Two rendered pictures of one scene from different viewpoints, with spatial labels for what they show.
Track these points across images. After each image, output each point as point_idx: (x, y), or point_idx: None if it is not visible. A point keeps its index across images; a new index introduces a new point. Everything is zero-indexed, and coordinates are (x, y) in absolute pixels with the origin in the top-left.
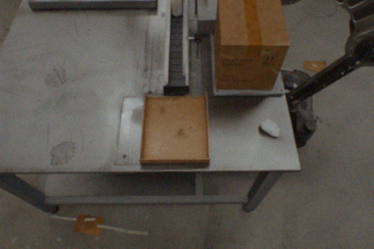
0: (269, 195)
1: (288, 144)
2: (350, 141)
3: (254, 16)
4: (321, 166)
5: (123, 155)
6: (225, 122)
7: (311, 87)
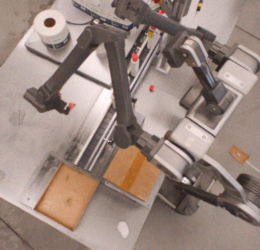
0: (141, 233)
1: (128, 246)
2: (224, 228)
3: (139, 163)
4: (190, 234)
5: (28, 198)
6: (100, 208)
7: (195, 194)
